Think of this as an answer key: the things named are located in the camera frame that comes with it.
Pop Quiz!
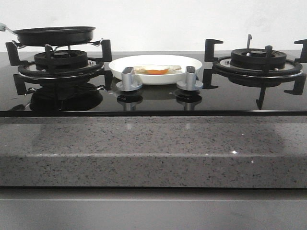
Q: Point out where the fried egg with orange yolk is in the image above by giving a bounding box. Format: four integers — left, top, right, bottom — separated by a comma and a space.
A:
134, 65, 181, 75

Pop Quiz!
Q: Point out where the silver stove knob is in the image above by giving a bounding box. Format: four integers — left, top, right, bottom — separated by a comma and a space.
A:
177, 66, 203, 91
116, 67, 142, 92

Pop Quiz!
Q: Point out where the silver left stove knob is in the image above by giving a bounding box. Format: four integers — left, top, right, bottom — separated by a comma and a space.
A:
116, 67, 142, 92

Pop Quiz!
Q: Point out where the black glass gas stove top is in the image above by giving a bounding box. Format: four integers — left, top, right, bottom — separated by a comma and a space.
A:
0, 52, 307, 117

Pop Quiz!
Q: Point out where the silver wire pan reducer ring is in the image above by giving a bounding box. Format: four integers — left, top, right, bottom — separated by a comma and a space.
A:
11, 38, 104, 53

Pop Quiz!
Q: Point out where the silver right stove knob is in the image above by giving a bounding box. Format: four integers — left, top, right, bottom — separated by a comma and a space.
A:
177, 66, 203, 91

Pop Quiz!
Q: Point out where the black left gas burner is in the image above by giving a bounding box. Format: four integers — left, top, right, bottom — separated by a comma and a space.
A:
34, 50, 88, 71

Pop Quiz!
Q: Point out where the black gas burner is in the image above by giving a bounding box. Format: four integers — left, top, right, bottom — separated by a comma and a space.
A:
230, 48, 287, 70
34, 50, 88, 71

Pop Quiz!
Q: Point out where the black right pan support grate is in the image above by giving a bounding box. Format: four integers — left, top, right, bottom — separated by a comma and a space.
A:
202, 34, 307, 109

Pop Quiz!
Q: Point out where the black frying pan green handle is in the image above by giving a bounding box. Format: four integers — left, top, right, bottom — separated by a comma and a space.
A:
0, 23, 96, 46

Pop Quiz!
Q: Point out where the black right gas burner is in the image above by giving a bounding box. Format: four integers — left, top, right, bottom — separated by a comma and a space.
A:
230, 48, 287, 70

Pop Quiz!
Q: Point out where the grey cabinet drawer front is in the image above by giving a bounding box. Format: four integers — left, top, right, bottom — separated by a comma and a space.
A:
0, 188, 307, 230

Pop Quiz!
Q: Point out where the white ceramic plate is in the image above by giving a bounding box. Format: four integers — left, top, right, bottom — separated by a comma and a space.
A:
109, 55, 202, 85

